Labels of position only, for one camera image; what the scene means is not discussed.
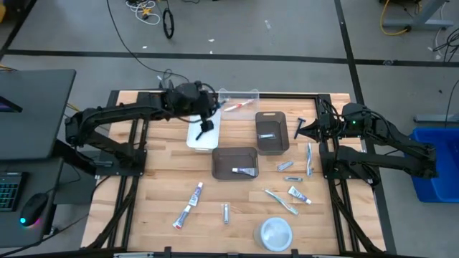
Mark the white plastic bin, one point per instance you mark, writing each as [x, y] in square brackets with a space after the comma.
[209, 143]

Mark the backlit black keyboard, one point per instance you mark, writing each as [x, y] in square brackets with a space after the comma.
[10, 191]

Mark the red toothbrush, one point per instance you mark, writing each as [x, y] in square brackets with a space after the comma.
[238, 105]

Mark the black lit computer mouse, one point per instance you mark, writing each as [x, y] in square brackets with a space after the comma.
[34, 208]

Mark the dark blue razor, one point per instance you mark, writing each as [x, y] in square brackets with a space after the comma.
[300, 123]
[201, 132]

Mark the black desk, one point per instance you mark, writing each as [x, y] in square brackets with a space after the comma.
[36, 118]

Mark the toothpaste tube red cap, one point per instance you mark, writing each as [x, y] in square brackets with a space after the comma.
[181, 216]

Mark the green toothbrush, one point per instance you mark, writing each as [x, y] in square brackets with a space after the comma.
[281, 201]

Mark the monitor on black desk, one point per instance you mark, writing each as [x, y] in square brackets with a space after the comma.
[10, 105]

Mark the blue plastic tote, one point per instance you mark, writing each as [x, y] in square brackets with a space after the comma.
[448, 179]

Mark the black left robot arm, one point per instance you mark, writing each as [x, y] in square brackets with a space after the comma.
[125, 109]

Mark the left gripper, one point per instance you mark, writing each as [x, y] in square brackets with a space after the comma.
[208, 105]

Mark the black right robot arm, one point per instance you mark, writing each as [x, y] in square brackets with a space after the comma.
[376, 159]

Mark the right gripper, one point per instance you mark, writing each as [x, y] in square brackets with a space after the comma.
[328, 128]

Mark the wood desk grey legs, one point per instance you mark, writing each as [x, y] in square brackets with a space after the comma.
[416, 23]

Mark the clear plastic bin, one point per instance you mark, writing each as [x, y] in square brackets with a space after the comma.
[244, 114]

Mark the smoky grey translucent bin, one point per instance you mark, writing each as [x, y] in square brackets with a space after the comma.
[229, 159]
[278, 147]

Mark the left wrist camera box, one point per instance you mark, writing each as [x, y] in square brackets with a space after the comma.
[186, 92]

